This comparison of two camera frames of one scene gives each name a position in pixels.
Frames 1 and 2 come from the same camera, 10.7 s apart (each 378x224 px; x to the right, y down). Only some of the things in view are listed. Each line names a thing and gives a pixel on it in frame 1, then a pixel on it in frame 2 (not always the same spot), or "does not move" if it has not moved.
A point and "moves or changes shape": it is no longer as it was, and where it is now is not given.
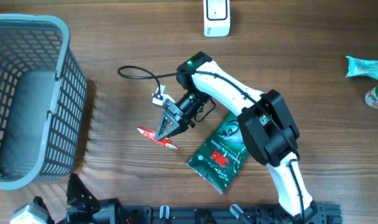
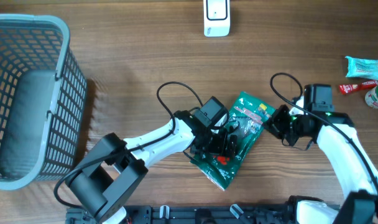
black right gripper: (180, 126) -> (274, 123)
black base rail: (322, 213) does not move
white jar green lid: (377, 98) does not move
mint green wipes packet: (370, 68) does not move
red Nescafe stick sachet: (152, 135) moves or changes shape
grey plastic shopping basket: (38, 101) does not move
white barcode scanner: (216, 18) does not move
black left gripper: (88, 205) -> (222, 148)
